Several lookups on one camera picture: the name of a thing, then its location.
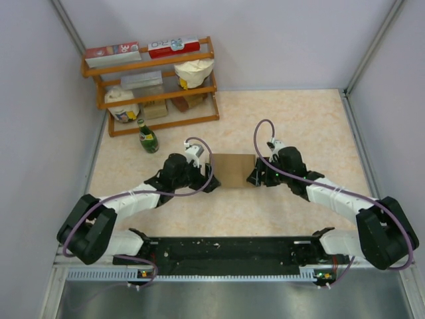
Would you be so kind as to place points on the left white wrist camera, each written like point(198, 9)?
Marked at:
point(193, 153)

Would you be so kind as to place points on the brown cardboard box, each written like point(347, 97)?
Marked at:
point(232, 170)

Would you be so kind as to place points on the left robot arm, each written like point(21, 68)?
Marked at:
point(89, 231)

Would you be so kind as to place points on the red white wrap box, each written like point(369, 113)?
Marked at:
point(171, 47)

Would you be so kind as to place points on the green glass bottle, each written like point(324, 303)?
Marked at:
point(147, 137)

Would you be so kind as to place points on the clear plastic box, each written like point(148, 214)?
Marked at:
point(141, 80)

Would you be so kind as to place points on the aluminium front rail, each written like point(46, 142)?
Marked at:
point(320, 274)

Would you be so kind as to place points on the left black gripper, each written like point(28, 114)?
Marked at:
point(200, 179)

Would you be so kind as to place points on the tan cardboard packet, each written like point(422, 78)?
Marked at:
point(155, 108)

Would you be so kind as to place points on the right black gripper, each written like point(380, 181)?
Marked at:
point(255, 178)

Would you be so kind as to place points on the red grey foil box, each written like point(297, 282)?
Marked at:
point(112, 54)

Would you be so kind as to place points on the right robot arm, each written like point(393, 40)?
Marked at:
point(383, 236)

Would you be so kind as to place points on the wooden shelf rack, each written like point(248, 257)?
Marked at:
point(167, 83)

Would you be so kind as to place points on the white paper bag upper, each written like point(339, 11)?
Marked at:
point(191, 74)

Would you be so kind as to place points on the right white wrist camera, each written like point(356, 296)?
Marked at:
point(275, 146)

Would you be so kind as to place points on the brown bread pieces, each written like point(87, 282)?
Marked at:
point(185, 103)

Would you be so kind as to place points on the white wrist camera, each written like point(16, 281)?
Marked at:
point(275, 146)
point(193, 153)

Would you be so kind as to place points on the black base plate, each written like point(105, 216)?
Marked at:
point(237, 256)

